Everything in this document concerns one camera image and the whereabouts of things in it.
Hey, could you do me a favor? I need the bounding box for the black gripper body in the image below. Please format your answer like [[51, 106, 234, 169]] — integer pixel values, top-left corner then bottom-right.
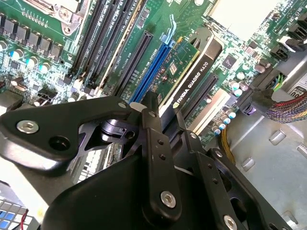
[[42, 153, 224, 230]]

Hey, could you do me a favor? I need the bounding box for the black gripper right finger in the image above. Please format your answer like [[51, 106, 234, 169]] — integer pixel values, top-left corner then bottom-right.
[[176, 114, 292, 230]]

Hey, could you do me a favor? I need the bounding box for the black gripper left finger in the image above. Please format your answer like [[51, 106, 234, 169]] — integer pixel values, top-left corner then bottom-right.
[[0, 92, 183, 222]]

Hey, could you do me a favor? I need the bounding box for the green graphics card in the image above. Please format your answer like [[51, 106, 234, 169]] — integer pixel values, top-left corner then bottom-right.
[[153, 26, 224, 131]]

